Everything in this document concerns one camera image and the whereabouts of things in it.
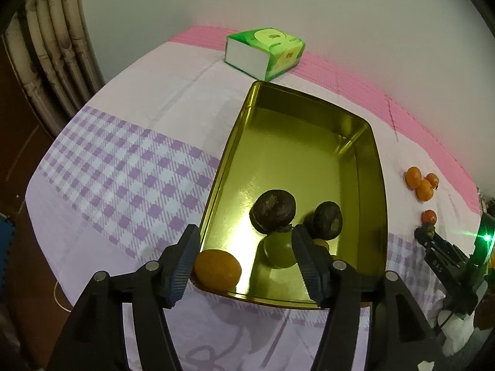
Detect red tomato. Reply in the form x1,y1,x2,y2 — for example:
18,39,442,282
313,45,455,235
420,209,437,225

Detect orange mandarin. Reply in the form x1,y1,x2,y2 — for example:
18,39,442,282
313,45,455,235
415,179,434,202
404,167,423,190

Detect brown longan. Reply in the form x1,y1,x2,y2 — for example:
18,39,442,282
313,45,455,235
313,239,330,251

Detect green tomato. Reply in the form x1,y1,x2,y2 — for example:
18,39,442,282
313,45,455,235
264,231,297,269

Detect yellow orange fruit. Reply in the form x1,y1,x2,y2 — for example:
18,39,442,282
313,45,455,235
194,249,242,292

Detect large dark passion fruit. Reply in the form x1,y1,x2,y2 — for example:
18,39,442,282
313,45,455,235
249,189,296,235

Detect white gloved hand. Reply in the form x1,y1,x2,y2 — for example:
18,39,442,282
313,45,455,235
437,310,474,357

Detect small orange tomato far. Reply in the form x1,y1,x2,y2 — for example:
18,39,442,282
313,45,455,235
424,173,440,189

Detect red gold toffee tin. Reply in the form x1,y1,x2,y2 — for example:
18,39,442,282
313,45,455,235
200,81,388,309

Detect green tissue pack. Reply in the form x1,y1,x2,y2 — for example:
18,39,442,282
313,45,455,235
224,28,305,81

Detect beige radiator pipes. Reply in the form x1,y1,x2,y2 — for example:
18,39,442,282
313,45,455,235
1,0,104,137

